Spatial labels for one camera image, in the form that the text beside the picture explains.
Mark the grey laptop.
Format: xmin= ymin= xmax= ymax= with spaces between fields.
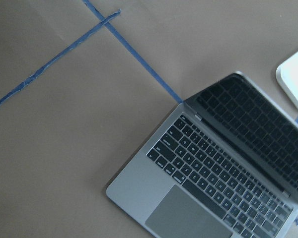
xmin=106 ymin=72 xmax=298 ymax=238

